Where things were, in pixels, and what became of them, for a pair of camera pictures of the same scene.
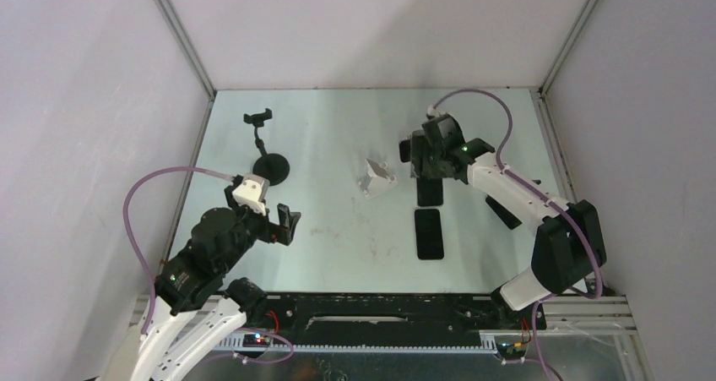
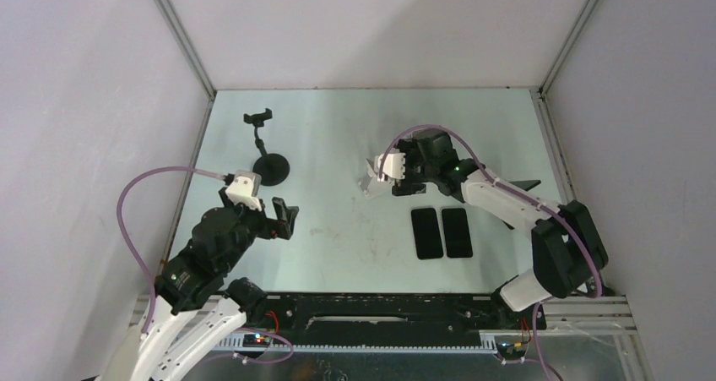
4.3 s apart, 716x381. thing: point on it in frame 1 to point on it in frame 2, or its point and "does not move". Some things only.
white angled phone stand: x=377 y=179 does not move
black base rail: x=390 y=320 does not move
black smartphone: x=429 y=234 does not move
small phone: x=430 y=191 to x=457 y=233
